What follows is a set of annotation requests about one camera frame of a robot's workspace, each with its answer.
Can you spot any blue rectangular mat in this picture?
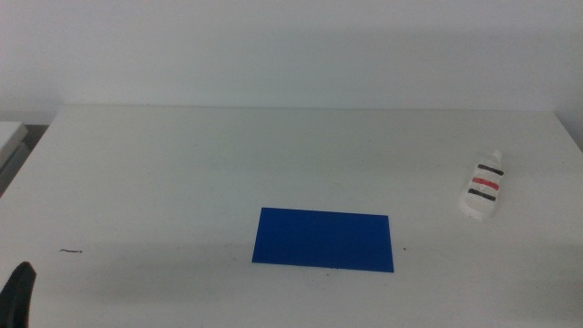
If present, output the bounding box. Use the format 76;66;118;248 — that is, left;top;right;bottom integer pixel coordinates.
251;207;395;273

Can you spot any white shoe with stripes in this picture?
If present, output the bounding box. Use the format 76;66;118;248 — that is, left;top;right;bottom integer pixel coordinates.
458;149;506;221

